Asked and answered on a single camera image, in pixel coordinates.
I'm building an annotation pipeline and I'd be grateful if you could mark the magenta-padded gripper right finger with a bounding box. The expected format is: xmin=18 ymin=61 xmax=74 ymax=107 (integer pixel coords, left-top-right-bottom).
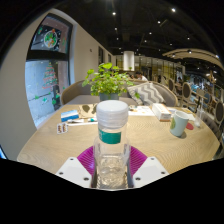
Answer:
xmin=126 ymin=145 xmax=170 ymax=190

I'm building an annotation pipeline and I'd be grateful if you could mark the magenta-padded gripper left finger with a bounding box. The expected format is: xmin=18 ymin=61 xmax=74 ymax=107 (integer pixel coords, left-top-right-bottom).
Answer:
xmin=55 ymin=145 xmax=98 ymax=190

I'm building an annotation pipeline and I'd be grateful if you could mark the clear bottle with white cap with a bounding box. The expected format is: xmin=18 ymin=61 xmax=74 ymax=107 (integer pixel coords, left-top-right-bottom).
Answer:
xmin=93 ymin=99 xmax=132 ymax=190

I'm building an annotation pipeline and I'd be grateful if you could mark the small blister pack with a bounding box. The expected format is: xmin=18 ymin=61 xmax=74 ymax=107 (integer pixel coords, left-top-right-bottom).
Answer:
xmin=56 ymin=122 xmax=69 ymax=135

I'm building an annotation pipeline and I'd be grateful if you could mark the white pen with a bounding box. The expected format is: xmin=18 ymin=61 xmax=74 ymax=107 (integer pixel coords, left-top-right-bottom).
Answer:
xmin=67 ymin=118 xmax=99 ymax=126

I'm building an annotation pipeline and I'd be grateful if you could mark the blue tissue pack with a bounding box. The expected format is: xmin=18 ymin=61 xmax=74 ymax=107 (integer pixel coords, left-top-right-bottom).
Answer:
xmin=60 ymin=109 xmax=80 ymax=123

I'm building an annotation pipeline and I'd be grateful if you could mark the white and orange tissue box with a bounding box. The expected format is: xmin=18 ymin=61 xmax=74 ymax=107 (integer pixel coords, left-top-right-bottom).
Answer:
xmin=151 ymin=102 xmax=173 ymax=122

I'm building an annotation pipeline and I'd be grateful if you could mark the white printed leaflet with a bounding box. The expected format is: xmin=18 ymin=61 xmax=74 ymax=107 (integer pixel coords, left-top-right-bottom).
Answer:
xmin=128 ymin=105 xmax=155 ymax=117

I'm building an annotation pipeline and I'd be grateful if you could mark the spotted beige pouch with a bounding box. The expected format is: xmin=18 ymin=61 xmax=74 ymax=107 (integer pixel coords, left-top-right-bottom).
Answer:
xmin=78 ymin=103 xmax=99 ymax=118

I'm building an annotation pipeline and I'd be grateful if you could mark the grey chevron cushion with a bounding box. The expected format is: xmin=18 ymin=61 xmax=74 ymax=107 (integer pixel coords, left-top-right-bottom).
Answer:
xmin=127 ymin=82 xmax=166 ymax=107

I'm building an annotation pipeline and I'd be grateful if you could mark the grey tufted armchair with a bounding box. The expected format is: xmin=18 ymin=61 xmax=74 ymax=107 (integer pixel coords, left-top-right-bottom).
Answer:
xmin=203 ymin=114 xmax=223 ymax=138

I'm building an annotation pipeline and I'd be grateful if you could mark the grey curved sofa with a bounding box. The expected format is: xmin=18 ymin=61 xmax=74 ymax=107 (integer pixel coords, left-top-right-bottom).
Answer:
xmin=60 ymin=79 xmax=179 ymax=108

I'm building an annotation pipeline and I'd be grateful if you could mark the group of round-backed chairs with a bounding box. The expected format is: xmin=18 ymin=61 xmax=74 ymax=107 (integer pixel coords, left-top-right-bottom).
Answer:
xmin=166 ymin=78 xmax=224 ymax=128

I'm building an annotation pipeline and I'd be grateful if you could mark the green potted plant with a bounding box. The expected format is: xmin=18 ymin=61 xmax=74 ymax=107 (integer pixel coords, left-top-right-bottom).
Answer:
xmin=81 ymin=62 xmax=136 ymax=102

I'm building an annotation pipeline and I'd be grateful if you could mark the person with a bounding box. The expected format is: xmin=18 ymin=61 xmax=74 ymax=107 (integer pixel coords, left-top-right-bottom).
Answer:
xmin=134 ymin=70 xmax=149 ymax=82

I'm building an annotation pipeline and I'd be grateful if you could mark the white round pillar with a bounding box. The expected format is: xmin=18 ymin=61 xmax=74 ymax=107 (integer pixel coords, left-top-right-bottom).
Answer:
xmin=122 ymin=50 xmax=135 ymax=72

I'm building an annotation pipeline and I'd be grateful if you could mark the round window poster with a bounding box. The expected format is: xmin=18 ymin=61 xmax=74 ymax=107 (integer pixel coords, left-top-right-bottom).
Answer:
xmin=31 ymin=26 xmax=69 ymax=54

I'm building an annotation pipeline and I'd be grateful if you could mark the group of ceiling spotlights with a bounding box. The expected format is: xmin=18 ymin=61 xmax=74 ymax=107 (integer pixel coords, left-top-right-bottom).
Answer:
xmin=111 ymin=7 xmax=194 ymax=54

